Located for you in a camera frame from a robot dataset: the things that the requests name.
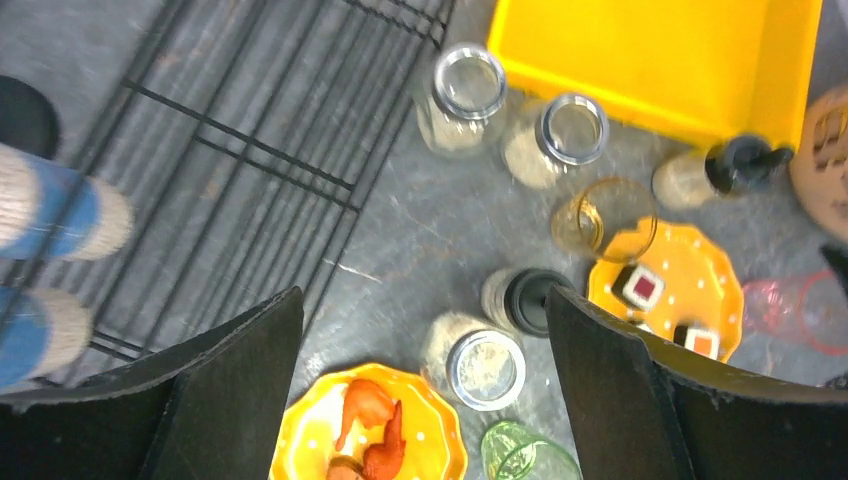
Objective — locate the green glass cup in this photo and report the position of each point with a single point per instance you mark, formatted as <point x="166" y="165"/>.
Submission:
<point x="510" y="450"/>

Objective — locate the amber glass cup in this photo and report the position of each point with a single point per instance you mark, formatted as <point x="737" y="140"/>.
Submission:
<point x="614" y="219"/>

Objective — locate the brown chicken piece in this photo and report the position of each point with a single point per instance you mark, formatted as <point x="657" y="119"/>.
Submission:
<point x="344" y="468"/>

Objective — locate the orange centre sushi piece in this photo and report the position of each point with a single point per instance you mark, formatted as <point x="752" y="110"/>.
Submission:
<point x="697" y="339"/>

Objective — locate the black cap shaker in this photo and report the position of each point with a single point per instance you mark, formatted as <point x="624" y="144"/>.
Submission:
<point x="742" y="165"/>
<point x="515" y="299"/>

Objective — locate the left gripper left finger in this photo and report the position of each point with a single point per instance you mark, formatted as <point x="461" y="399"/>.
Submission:
<point x="207" y="408"/>

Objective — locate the pink glass cup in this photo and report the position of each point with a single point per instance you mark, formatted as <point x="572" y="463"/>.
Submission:
<point x="808" y="310"/>

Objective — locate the black wire rack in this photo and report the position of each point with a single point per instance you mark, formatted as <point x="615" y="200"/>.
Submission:
<point x="247" y="135"/>

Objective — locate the yellow plate with chicken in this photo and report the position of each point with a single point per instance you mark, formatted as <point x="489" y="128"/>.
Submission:
<point x="310" y="427"/>

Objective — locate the open glass jar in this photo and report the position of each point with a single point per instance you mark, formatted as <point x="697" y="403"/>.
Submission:
<point x="469" y="360"/>
<point x="549" y="138"/>
<point x="460" y="99"/>

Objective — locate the blue band spice jar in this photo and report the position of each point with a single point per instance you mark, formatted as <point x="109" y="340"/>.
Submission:
<point x="82" y="218"/>
<point x="46" y="330"/>

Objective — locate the open glass jar middle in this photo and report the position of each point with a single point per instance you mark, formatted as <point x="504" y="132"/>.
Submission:
<point x="549" y="138"/>

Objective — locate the yellow plate with sushi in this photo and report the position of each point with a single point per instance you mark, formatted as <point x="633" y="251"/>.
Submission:
<point x="701" y="287"/>

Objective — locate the open glass jar back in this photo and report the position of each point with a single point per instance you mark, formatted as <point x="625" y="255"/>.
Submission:
<point x="460" y="99"/>

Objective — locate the round bin with plastic liner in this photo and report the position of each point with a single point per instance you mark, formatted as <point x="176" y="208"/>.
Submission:
<point x="818" y="172"/>

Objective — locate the red chicken wing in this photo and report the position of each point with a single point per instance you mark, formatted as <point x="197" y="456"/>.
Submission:
<point x="383" y="461"/>

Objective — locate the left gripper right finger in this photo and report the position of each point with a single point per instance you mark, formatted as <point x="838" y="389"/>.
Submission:
<point x="642" y="407"/>

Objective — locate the red centre sushi piece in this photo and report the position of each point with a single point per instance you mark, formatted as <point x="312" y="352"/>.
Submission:
<point x="638" y="287"/>

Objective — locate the yellow plastic bin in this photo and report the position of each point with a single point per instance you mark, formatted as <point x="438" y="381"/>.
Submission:
<point x="696" y="71"/>

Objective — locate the orange chicken wing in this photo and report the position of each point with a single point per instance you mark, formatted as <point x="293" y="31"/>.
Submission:
<point x="366" y="401"/>

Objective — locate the open glass jar front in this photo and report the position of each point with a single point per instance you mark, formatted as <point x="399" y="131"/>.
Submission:
<point x="469" y="360"/>

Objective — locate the green centre sushi piece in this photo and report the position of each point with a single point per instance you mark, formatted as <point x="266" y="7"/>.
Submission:
<point x="642" y="325"/>

